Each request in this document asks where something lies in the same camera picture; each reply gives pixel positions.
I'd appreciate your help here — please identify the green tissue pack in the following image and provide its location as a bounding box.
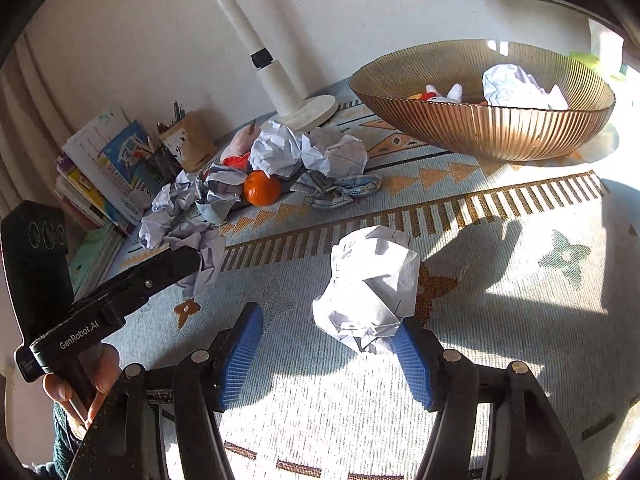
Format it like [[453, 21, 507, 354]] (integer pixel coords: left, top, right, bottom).
[[569, 19, 629, 82]]

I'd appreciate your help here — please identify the red and white toy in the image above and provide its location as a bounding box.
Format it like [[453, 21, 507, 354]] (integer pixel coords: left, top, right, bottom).
[[407, 82, 463, 104]]

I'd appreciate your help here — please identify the orange mandarin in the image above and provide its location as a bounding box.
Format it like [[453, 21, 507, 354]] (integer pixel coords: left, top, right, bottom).
[[243, 170, 284, 207]]

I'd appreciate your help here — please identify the patterned woven mat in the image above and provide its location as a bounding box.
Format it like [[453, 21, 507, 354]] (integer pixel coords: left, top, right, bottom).
[[70, 72, 640, 480]]

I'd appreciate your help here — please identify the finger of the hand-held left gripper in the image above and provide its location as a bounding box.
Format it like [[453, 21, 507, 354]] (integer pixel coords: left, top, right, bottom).
[[100, 246, 202, 319]]

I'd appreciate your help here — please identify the teal notebook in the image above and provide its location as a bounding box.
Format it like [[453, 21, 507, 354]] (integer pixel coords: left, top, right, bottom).
[[66, 224, 132, 297]]

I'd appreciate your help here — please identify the stack of books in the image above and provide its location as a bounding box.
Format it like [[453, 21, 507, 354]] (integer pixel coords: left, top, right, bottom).
[[54, 106, 154, 235]]

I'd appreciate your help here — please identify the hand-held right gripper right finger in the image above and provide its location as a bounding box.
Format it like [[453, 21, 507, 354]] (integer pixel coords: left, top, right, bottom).
[[390, 317, 586, 480]]

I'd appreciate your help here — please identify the white desk lamp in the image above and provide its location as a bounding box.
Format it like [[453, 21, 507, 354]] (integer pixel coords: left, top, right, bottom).
[[114, 0, 339, 132]]

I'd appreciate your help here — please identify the dark mesh pen cup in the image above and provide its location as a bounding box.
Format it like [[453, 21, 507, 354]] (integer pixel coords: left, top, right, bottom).
[[145, 145, 184, 187]]

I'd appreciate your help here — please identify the tan pen holder box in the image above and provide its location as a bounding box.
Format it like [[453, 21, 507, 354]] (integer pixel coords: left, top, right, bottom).
[[157, 101, 219, 173]]

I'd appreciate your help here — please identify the person's left hand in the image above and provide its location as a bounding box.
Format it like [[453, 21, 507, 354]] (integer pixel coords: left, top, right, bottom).
[[43, 343, 122, 429]]

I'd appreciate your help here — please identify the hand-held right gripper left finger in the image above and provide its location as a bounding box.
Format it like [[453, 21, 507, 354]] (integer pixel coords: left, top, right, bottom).
[[75, 302, 264, 480]]

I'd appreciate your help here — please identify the ribbed amber glass bowl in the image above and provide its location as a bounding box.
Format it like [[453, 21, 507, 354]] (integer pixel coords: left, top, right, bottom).
[[348, 38, 616, 162]]

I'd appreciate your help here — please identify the white paper ball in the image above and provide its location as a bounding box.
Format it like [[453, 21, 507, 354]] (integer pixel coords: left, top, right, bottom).
[[312, 225, 422, 356], [481, 63, 569, 111]]

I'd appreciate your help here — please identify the beige curtain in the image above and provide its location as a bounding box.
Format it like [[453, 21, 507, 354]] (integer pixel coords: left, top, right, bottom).
[[0, 32, 72, 223]]

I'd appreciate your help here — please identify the pile of papers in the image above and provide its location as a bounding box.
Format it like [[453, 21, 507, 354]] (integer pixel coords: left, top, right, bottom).
[[138, 119, 370, 302]]

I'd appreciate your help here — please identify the person's left forearm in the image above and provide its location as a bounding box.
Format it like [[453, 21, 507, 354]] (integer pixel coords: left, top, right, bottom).
[[20, 402, 92, 480]]

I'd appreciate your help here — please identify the blue striped cloth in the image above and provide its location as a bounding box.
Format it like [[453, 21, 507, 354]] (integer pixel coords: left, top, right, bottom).
[[290, 171, 382, 209]]

